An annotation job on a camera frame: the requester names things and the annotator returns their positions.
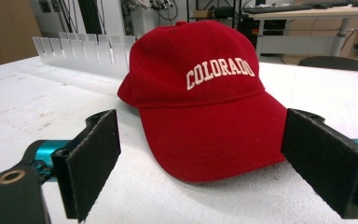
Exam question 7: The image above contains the dark round chair seat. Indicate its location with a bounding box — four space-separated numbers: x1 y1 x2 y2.
297 55 358 73

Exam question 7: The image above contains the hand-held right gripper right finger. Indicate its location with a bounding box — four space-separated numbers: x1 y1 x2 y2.
280 107 358 220

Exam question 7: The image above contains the light wooden desk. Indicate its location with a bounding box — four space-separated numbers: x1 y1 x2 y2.
247 5 358 58

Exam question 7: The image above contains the clear acrylic slotted rack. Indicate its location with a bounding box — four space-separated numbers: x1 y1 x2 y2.
32 32 137 78

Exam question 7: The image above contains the brown cardboard panel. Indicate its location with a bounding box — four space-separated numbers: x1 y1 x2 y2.
0 0 43 70

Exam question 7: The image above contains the black vertical post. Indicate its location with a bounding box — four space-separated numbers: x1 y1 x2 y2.
77 0 103 35

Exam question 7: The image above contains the black keyboard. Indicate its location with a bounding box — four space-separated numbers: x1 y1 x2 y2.
242 4 330 15

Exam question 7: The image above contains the red baseball cap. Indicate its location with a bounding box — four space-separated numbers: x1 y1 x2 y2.
117 20 289 184

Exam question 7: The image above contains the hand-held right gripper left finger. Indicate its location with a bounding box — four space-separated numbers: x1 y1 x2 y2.
21 108 122 224

